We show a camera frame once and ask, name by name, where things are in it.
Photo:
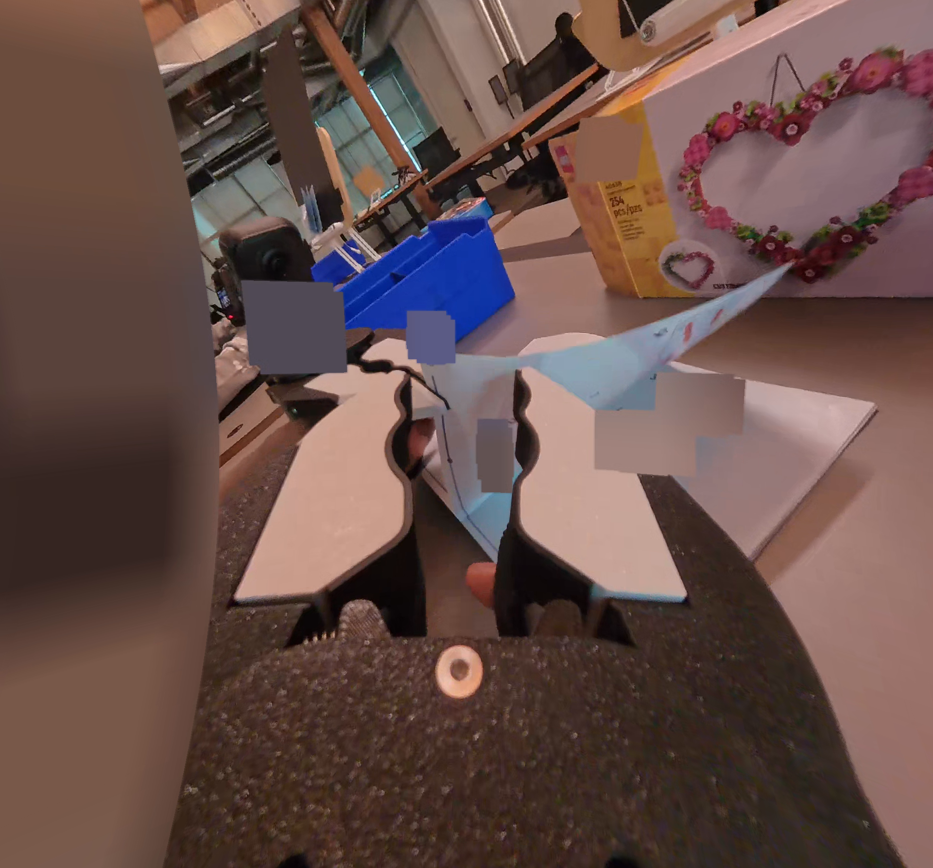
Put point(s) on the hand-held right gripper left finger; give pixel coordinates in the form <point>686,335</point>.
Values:
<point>328,518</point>

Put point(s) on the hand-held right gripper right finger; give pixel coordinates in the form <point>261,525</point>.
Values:
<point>583,532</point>

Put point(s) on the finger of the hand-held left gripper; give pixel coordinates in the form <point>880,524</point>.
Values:
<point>364,381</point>
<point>390,352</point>

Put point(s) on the white instruction booklet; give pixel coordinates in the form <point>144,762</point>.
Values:
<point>802,430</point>

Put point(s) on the grey desk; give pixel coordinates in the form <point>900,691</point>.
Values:
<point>838,343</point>

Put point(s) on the person's left hand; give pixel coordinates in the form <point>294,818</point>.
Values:
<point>421,444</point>

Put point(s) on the person's right hand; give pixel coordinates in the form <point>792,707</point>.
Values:
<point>481,584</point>

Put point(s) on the blue plastic bin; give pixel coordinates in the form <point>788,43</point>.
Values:
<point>452,277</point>

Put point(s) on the pale wooden plank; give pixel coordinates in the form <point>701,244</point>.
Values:
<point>332,175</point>

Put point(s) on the brown cardboard box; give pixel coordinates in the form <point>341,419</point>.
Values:
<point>248,438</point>

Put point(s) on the dark pillar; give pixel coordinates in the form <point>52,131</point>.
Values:
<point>299,124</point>

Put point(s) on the small colourful box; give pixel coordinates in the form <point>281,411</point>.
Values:
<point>466,210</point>

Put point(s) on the slanted wooden beam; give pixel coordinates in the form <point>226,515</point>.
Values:
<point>350,73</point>

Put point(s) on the long wooden table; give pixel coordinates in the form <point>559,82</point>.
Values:
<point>503,135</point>

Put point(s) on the flower heart print cardboard box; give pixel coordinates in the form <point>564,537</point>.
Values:
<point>802,175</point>

